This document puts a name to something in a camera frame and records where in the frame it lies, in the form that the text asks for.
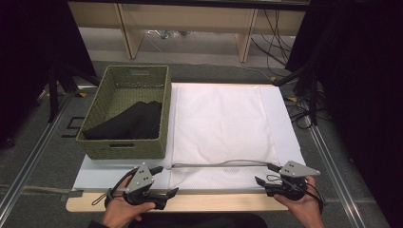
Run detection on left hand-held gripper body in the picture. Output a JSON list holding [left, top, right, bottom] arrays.
[[123, 162, 167, 211]]

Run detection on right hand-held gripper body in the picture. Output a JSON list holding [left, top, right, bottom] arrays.
[[265, 161, 321, 201]]

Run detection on green woven basket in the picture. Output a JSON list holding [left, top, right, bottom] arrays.
[[75, 65, 173, 161]]

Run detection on black cloth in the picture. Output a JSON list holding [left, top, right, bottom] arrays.
[[83, 100, 163, 141]]

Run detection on white mesh laundry bag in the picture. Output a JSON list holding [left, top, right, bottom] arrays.
[[167, 84, 282, 191]]

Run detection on person's left hand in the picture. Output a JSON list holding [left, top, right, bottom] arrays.
[[100, 175, 157, 228]]

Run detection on person's right hand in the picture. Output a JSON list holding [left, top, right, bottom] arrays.
[[273, 175, 325, 228]]

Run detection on white board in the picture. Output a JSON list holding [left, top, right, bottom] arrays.
[[73, 83, 307, 192]]

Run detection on black metal stand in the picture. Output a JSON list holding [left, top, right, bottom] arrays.
[[47, 61, 103, 124], [273, 18, 321, 126]]

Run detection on black curtain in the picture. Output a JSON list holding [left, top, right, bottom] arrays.
[[0, 0, 98, 149], [284, 0, 403, 228]]

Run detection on light wooden desk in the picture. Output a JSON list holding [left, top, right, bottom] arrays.
[[67, 0, 311, 64]]

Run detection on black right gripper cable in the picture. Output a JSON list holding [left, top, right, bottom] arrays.
[[265, 174, 325, 214]]

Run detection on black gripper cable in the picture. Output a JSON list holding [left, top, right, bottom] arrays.
[[91, 169, 141, 207], [265, 174, 325, 214]]

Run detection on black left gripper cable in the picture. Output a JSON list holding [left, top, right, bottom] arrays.
[[91, 169, 141, 207]]

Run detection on metal floor rail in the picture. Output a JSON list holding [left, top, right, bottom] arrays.
[[0, 91, 79, 220], [303, 115, 370, 228]]

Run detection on black floor cables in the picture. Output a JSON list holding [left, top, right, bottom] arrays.
[[249, 9, 317, 130]]

